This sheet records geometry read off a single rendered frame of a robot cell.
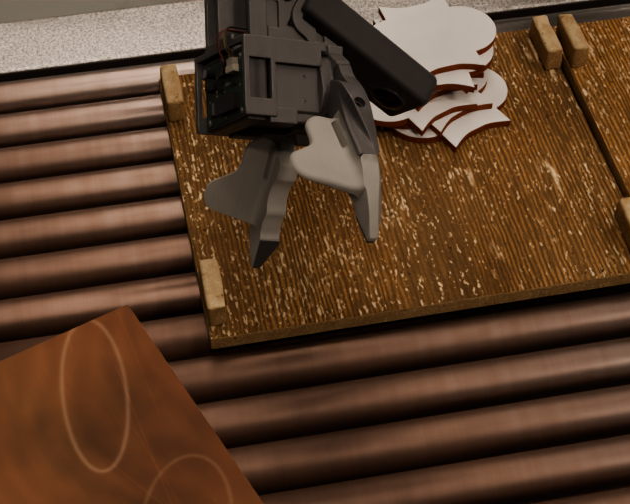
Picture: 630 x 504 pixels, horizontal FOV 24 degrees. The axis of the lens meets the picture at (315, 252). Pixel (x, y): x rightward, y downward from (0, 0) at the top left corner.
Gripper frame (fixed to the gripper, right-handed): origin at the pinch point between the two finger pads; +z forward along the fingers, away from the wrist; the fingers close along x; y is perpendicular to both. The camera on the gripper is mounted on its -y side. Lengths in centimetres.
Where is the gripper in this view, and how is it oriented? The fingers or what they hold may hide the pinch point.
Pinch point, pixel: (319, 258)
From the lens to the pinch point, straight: 97.1
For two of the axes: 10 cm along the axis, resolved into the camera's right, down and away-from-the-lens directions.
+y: -8.6, -0.3, -5.2
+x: 5.2, -1.2, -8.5
